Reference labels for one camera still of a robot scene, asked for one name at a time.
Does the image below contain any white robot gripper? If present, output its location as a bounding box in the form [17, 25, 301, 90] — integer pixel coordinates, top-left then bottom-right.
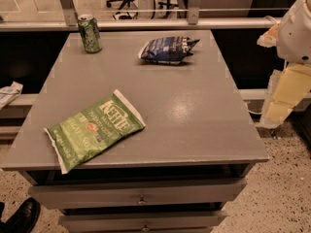
[257, 0, 311, 128]

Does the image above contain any blue chip bag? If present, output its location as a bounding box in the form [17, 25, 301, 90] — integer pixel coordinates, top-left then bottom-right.
[138, 36, 199, 65]

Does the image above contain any green jalapeno chip bag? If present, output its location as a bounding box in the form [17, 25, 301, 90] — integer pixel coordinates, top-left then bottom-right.
[45, 89, 146, 174]

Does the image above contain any metal window railing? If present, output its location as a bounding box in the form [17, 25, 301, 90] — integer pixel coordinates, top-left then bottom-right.
[0, 0, 280, 32]

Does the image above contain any grey drawer cabinet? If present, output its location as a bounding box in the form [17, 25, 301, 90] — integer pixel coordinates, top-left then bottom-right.
[3, 30, 267, 233]

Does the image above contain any lower grey drawer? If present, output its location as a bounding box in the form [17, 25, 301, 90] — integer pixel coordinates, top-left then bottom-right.
[59, 211, 226, 233]

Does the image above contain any grey drawer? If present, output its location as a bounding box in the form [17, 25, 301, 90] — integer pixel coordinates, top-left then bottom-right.
[28, 179, 247, 209]
[59, 211, 226, 233]

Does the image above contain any green soda can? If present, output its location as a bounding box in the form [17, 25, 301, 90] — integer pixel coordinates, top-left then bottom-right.
[78, 15, 102, 53]

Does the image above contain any upper grey drawer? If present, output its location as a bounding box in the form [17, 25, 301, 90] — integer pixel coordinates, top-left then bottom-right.
[28, 179, 247, 209]

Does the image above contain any white packet on ledge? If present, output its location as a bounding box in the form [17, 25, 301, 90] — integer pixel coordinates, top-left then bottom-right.
[0, 82, 23, 110]

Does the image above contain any black leather shoe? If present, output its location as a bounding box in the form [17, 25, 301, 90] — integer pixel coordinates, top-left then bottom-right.
[0, 198, 41, 233]

